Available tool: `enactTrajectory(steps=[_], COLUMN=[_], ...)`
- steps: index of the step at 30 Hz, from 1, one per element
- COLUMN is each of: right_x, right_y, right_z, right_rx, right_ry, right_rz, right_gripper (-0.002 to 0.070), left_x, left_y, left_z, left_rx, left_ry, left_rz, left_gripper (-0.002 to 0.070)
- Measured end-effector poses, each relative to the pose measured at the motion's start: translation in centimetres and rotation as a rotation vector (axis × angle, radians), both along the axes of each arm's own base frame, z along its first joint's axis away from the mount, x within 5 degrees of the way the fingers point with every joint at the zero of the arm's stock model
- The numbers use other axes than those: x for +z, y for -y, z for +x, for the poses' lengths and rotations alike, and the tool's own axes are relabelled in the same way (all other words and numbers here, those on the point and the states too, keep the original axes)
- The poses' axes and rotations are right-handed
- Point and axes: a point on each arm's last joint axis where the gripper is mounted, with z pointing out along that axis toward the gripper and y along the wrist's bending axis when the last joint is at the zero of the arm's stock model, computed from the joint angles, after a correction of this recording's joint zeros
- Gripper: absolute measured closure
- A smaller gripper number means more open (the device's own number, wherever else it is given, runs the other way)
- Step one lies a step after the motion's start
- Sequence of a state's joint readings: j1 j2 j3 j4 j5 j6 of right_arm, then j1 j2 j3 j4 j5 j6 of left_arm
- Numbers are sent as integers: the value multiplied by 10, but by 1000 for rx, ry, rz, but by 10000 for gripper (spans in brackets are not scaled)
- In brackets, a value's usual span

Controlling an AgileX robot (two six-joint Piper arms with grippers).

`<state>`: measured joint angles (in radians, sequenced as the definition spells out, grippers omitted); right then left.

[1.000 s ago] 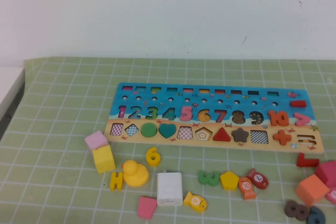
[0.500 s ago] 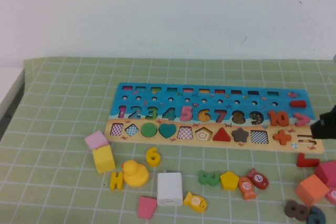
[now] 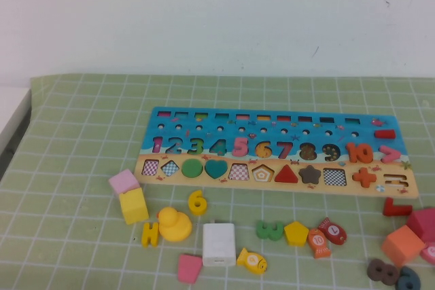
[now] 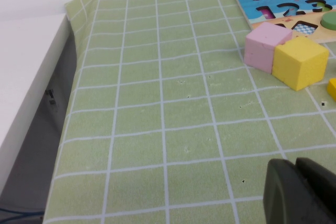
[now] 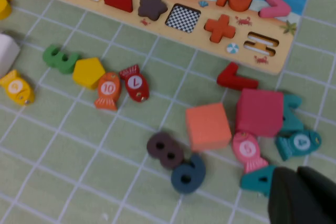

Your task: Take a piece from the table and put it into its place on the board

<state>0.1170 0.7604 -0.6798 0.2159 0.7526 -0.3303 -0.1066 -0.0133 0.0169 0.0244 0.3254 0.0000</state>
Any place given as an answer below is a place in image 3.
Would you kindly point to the wooden number shape puzzle board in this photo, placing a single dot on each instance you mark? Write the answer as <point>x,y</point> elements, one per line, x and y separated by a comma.
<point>203,134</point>

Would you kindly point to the pink number five piece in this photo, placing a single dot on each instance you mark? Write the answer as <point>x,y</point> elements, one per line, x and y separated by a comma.
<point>241,139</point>

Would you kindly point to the teal heart piece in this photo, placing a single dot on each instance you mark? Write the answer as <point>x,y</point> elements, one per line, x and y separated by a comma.
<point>216,167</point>

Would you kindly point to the green circle piece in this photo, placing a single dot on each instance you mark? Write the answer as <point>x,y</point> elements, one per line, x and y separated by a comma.
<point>192,167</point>

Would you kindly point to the yellow number six piece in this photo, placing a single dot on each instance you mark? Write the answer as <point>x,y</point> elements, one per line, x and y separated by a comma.
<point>191,201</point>

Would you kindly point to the red triangle piece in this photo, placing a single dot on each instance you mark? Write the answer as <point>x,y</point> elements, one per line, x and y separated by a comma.
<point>287,175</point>

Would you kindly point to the green number three piece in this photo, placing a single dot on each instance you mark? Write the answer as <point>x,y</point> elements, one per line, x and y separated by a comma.
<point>269,235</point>

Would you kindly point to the yellow letter H piece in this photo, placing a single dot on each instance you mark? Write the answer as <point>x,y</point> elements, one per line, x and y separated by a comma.
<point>146,234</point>

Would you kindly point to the yellow pentagon piece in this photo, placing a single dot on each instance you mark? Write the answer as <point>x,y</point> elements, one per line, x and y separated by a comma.
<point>295,234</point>

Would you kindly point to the orange number ten piece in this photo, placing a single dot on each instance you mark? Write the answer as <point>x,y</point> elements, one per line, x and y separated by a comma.
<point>352,153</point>

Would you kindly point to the pink trapezoid piece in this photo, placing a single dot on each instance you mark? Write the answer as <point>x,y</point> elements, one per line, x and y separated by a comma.
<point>189,268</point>

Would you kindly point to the orange plus sign piece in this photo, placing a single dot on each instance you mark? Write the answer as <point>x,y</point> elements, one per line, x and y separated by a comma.
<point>364,177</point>

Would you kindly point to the red minus sign piece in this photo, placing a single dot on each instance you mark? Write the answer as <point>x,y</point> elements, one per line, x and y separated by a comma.
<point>384,133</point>

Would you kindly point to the pink greater-than sign piece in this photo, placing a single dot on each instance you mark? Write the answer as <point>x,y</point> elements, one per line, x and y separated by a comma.
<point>395,154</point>

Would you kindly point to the red number seven piece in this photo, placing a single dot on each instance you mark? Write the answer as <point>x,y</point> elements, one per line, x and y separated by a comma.
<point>390,209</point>

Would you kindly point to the brown number eight piece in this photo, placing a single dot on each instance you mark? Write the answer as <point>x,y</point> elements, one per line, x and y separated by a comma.
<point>370,271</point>

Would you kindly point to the dark blue number nine piece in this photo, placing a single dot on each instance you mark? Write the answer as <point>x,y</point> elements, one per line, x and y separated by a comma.
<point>415,281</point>

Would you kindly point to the light pink cube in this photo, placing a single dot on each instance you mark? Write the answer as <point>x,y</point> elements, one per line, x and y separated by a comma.
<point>123,181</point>

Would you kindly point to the yellow rubber duck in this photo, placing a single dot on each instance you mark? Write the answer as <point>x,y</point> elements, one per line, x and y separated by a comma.
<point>176,228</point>

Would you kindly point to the yellow cube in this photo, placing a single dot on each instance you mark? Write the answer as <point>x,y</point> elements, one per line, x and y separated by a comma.
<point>133,206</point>

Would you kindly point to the white power adapter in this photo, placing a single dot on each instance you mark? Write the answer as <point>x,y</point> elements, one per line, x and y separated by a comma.
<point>218,242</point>

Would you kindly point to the green checkered tablecloth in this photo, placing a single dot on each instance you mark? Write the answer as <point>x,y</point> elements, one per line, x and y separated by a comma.
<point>85,133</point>

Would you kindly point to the yellow wooden fish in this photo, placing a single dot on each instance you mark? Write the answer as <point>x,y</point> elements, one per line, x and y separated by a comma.
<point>251,260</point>

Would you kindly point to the orange wooden fish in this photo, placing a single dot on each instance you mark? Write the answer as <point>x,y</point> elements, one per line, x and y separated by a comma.
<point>318,240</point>

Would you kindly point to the red wooden fish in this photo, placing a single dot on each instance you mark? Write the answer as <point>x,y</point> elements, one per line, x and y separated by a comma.
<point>334,230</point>

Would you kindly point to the orange cube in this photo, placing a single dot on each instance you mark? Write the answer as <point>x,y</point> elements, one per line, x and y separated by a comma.
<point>402,246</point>

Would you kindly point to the magenta cube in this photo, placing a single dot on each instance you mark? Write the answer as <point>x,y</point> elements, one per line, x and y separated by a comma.
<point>425,222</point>

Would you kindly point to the pink wooden fish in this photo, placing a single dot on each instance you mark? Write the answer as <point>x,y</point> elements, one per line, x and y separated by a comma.
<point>430,252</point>

